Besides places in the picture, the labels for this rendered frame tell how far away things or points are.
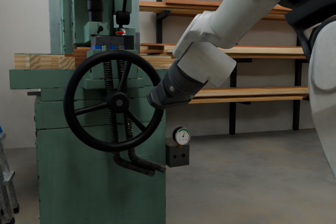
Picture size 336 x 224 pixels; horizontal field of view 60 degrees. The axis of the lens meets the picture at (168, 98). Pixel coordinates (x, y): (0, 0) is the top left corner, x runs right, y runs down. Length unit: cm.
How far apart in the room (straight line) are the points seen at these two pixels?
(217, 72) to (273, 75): 371
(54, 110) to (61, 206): 32
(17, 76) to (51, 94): 11
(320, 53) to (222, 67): 21
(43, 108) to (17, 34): 263
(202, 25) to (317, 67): 27
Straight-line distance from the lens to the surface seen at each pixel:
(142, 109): 104
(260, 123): 425
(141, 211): 116
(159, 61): 122
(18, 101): 359
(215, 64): 58
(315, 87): 68
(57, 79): 98
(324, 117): 70
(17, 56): 116
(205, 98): 332
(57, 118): 100
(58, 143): 101
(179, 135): 104
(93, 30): 112
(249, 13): 47
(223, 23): 50
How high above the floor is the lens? 91
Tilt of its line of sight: 6 degrees down
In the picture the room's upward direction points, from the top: straight up
